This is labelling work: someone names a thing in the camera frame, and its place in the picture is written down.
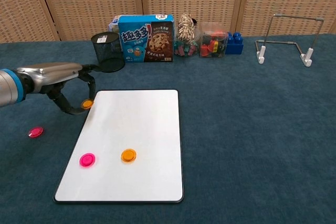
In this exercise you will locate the orange round magnet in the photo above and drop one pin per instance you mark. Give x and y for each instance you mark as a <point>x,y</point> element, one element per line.
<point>86,104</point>
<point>128,155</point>

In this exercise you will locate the clear box of coloured blocks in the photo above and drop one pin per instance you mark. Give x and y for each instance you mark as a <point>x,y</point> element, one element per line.
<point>212,44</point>

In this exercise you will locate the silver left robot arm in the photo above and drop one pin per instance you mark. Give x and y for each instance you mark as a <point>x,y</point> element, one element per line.
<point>8,87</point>

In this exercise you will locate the blue chocolate cookie box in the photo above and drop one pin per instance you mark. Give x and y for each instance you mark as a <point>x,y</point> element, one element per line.
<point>136,40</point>

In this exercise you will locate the black mesh pen holder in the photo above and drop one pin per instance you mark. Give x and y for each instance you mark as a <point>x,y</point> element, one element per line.
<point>109,51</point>

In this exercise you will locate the white magnetic board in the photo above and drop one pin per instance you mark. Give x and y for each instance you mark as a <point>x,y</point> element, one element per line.
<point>147,129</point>

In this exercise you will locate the clear tub of binder clips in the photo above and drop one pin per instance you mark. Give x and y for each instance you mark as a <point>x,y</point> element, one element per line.
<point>186,49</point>

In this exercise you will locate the zebra print plush toy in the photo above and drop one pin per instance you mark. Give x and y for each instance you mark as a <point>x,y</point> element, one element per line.
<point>186,28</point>

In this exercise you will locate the white blue carton box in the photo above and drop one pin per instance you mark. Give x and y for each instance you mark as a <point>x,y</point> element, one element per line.
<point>113,24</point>

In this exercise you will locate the pink round magnet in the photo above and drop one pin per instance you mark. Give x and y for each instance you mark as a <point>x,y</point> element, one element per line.
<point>35,132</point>
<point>88,160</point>

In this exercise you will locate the blue building block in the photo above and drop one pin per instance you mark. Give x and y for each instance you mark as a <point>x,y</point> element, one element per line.
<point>234,44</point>

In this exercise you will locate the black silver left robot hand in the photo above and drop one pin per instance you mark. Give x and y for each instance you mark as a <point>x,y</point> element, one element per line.
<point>50,75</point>

